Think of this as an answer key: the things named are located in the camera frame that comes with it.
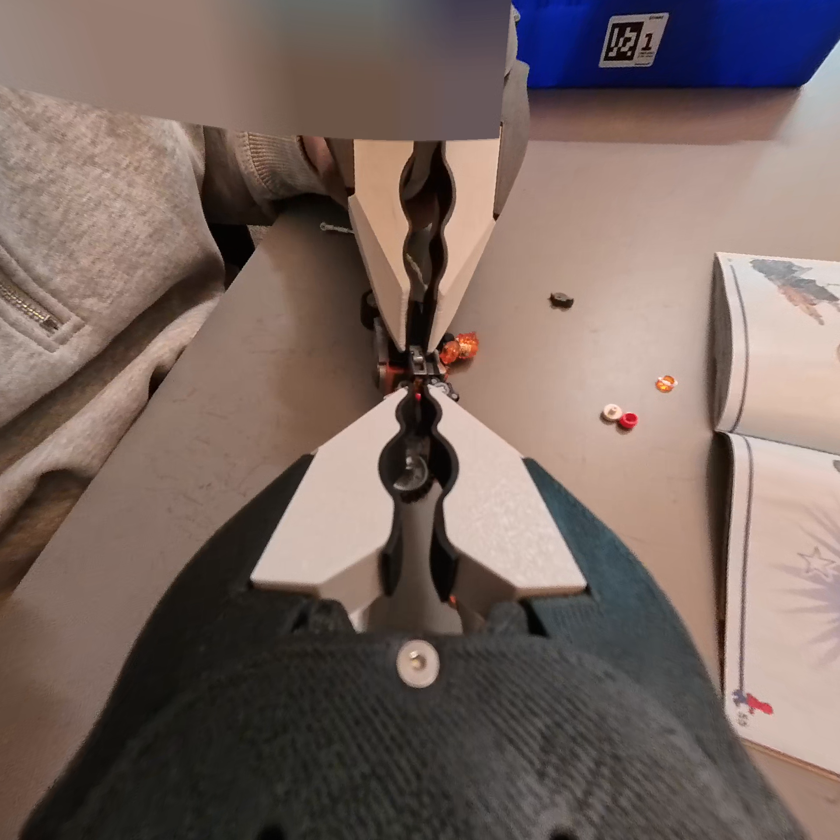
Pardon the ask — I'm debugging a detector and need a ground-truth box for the person's left hand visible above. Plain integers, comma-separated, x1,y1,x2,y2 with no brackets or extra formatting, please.
298,136,357,209

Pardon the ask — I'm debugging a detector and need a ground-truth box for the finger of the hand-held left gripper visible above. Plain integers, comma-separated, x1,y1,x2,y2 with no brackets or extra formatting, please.
430,140,503,350
348,140,416,352

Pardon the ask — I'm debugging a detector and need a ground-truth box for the lego motorcycle model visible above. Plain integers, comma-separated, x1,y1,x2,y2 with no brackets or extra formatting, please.
320,220,481,508

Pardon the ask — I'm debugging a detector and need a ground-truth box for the lego instruction booklet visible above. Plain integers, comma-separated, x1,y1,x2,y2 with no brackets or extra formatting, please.
712,251,840,783

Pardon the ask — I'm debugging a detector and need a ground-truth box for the person's left forearm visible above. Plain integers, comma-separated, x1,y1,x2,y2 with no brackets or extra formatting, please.
202,126,329,225

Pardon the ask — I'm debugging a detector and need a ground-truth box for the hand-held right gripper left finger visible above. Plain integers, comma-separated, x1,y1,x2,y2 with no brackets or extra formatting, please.
249,387,421,616

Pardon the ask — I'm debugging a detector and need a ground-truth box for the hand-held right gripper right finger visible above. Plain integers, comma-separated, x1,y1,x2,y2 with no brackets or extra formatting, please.
423,387,588,618

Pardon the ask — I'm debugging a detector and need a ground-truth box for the blue plastic bin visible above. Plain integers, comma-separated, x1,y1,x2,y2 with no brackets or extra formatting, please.
512,0,840,90

